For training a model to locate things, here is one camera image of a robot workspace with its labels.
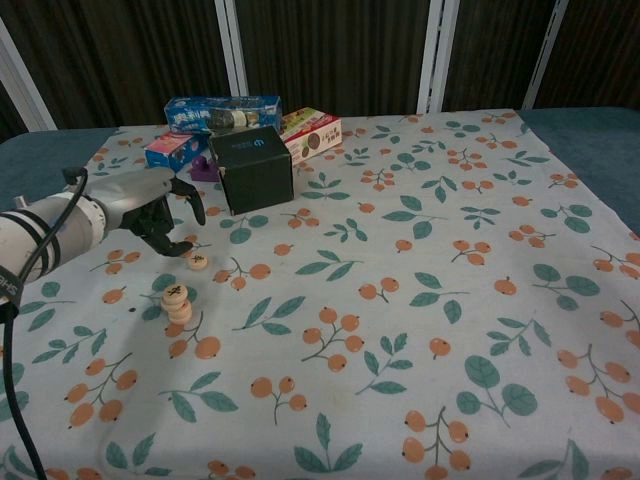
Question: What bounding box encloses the floral fruit print tablecloth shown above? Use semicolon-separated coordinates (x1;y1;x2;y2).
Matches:
0;110;640;480

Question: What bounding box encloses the purple small object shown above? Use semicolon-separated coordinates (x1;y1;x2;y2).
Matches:
188;155;221;184

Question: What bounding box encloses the long blue Oreo box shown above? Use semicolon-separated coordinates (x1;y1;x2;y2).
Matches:
164;94;283;135

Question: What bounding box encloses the red white cookie box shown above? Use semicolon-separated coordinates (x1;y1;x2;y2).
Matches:
278;107;344;168

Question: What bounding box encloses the small pink blue Oreo box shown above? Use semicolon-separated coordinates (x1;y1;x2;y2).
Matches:
144;132;210;175

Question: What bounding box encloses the black cube box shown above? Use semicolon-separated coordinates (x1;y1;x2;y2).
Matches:
207;124;294;217

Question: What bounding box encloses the teal velvet table cover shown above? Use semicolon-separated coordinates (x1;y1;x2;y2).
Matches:
0;106;640;254

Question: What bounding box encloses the white partition frame post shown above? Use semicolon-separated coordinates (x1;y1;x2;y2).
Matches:
214;0;251;99
0;17;57;132
519;0;575;111
416;0;462;115

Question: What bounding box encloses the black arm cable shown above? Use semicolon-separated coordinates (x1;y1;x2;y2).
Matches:
0;167;90;480

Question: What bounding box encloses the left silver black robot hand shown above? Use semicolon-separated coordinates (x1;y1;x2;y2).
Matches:
87;167;207;259

